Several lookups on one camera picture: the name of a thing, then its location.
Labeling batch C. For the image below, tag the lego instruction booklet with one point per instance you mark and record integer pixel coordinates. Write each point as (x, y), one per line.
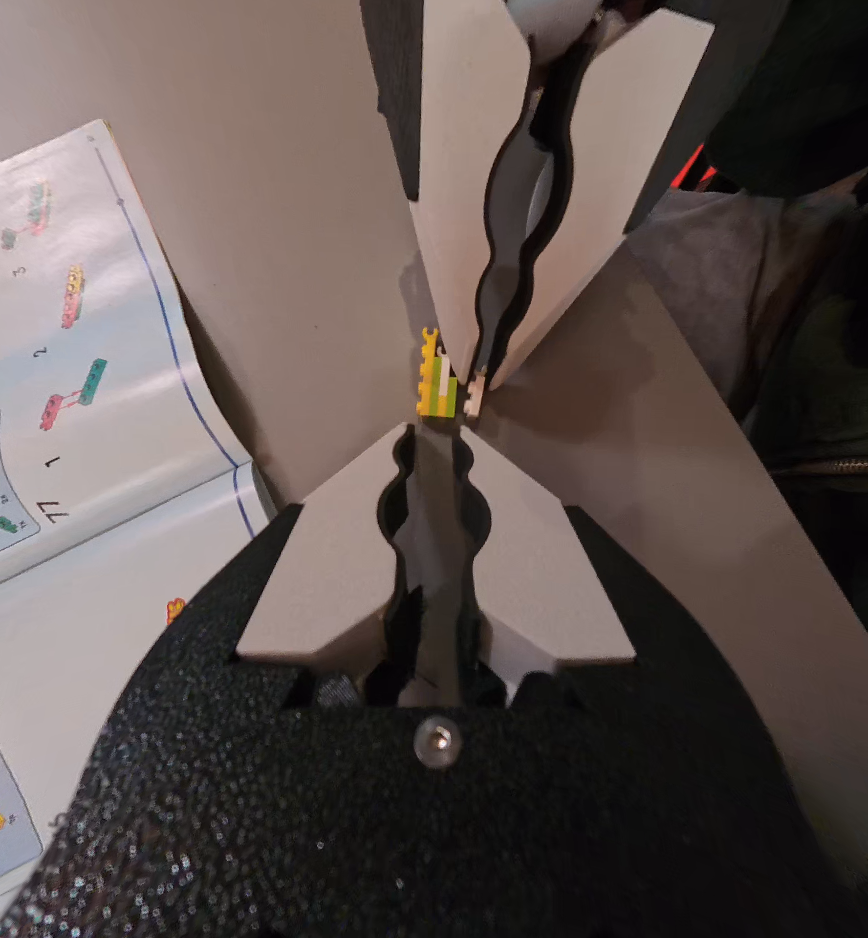
(75, 366)

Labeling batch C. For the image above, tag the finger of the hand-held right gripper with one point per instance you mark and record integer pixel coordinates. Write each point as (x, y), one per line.
(624, 132)
(456, 146)

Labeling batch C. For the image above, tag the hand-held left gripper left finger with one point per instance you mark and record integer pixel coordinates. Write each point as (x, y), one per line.
(317, 579)

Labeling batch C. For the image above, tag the person's grey pants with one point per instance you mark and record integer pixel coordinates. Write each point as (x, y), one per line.
(720, 249)

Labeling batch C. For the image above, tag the white lego clip piece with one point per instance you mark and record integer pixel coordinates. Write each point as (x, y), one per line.
(474, 396)

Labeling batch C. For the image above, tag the red object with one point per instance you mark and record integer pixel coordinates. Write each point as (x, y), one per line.
(694, 168)

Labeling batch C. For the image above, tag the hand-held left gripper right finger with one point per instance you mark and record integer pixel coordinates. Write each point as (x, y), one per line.
(551, 586)

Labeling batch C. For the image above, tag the yellow and green lego assembly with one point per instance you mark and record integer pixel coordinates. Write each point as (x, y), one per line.
(438, 385)

